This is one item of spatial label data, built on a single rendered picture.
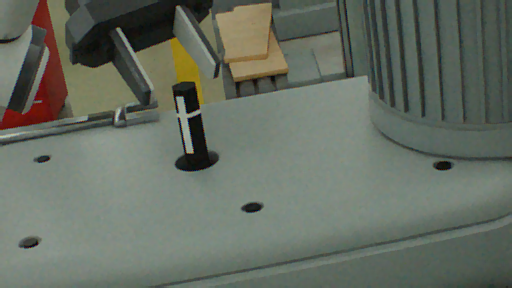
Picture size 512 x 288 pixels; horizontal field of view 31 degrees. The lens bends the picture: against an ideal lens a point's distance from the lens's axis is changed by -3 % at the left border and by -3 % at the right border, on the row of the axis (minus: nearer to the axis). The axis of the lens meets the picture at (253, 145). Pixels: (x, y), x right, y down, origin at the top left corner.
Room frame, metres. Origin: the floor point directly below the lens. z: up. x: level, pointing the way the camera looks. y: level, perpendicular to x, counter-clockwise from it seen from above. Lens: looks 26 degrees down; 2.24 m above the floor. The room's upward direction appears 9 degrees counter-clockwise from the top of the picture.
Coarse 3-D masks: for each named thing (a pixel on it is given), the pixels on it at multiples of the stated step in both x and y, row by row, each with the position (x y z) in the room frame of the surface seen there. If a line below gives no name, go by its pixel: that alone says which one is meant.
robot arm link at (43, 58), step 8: (40, 56) 0.95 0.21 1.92; (48, 56) 0.96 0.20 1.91; (40, 64) 0.94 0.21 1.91; (40, 72) 0.94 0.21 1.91; (32, 80) 0.93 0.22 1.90; (32, 88) 0.93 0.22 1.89; (32, 96) 0.93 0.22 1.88; (24, 104) 0.93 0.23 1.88; (32, 104) 0.95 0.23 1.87; (0, 112) 1.02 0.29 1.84; (24, 112) 0.94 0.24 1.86; (0, 120) 1.04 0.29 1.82
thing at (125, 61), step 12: (108, 36) 0.70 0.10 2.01; (120, 36) 0.69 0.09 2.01; (108, 48) 0.69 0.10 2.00; (120, 48) 0.68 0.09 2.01; (120, 60) 0.68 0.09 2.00; (132, 60) 0.67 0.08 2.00; (120, 72) 0.69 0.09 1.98; (132, 72) 0.67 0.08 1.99; (144, 72) 0.67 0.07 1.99; (132, 84) 0.67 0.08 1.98; (144, 84) 0.66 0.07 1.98; (144, 96) 0.66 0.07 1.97
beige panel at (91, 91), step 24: (48, 0) 2.41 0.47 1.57; (168, 48) 2.42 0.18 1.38; (216, 48) 2.43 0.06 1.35; (72, 72) 2.41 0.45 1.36; (96, 72) 2.41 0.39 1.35; (168, 72) 2.42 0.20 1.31; (192, 72) 2.42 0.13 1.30; (72, 96) 2.41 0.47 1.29; (96, 96) 2.41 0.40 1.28; (120, 96) 2.42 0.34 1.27; (168, 96) 2.42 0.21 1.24; (216, 96) 2.43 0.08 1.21
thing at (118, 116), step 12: (120, 108) 0.83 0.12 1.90; (132, 108) 0.83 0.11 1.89; (144, 108) 0.83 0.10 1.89; (60, 120) 0.82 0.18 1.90; (72, 120) 0.82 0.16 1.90; (84, 120) 0.81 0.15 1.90; (96, 120) 0.81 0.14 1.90; (108, 120) 0.81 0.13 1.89; (120, 120) 0.80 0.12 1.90; (132, 120) 0.80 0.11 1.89; (144, 120) 0.80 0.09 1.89; (156, 120) 0.80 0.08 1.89; (0, 132) 0.82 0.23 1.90; (12, 132) 0.81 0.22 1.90; (24, 132) 0.81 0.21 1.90; (36, 132) 0.81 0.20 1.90; (48, 132) 0.81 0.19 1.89; (60, 132) 0.81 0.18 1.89
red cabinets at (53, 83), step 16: (48, 16) 5.50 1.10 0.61; (48, 32) 5.42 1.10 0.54; (48, 48) 5.34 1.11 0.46; (48, 64) 5.27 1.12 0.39; (48, 80) 5.19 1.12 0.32; (64, 80) 5.52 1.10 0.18; (48, 96) 5.12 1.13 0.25; (64, 96) 5.44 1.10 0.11; (16, 112) 5.12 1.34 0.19; (32, 112) 5.11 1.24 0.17; (48, 112) 5.11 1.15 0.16; (0, 128) 5.13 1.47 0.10
